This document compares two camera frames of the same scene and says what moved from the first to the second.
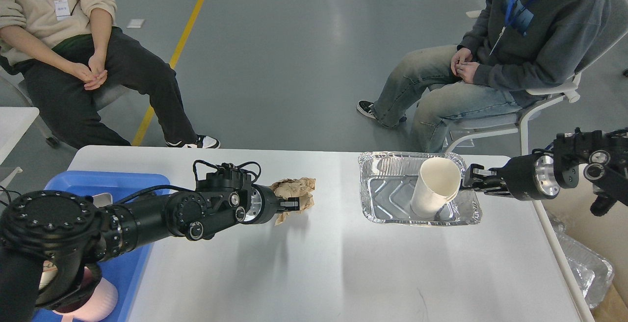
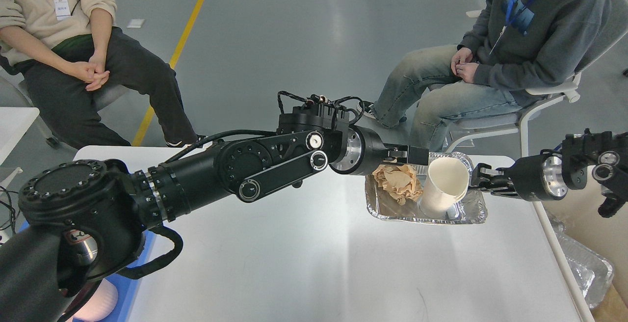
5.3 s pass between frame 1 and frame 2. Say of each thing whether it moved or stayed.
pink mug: stayed
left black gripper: moved
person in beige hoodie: stayed
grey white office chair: stayed
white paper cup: moved
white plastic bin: stayed
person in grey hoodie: stayed
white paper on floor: stayed
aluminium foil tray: moved
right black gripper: stayed
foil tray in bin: stayed
